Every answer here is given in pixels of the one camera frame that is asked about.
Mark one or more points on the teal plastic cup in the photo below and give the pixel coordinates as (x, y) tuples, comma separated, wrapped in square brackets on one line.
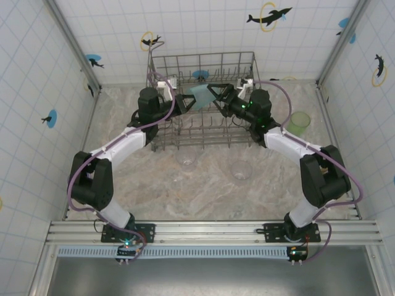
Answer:
[(200, 97)]

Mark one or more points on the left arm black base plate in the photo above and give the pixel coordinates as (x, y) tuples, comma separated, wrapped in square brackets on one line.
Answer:
[(148, 231)]

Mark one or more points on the black shark blue circle sticker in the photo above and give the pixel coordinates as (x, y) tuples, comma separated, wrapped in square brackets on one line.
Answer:
[(93, 60)]

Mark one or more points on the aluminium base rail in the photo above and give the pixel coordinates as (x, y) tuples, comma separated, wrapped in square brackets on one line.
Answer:
[(200, 231)]

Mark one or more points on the aluminium corner post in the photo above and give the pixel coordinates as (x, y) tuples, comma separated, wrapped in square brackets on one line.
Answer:
[(74, 43), (342, 43)]

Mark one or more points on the green plastic cup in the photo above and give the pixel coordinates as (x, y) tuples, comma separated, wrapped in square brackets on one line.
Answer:
[(299, 123)]

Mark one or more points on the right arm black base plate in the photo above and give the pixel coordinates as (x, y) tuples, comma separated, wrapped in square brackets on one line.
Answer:
[(273, 234)]

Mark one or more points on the aluminium side rail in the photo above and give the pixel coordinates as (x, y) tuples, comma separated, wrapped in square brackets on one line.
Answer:
[(94, 108), (324, 108)]

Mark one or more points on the clear plastic cup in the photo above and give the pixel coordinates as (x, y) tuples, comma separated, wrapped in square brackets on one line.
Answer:
[(186, 160), (241, 170)]

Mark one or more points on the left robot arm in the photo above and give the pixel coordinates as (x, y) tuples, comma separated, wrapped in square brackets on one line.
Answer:
[(102, 182)]

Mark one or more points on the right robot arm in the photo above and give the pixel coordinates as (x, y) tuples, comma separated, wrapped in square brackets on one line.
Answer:
[(324, 185)]

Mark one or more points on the black fish blue circle sticker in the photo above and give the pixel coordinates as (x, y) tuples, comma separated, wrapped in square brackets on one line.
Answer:
[(51, 118)]

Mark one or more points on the grey metal panel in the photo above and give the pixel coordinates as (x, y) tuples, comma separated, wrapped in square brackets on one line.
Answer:
[(200, 277)]

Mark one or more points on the black and yellow sticker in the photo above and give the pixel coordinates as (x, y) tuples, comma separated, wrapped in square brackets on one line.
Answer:
[(288, 78)]

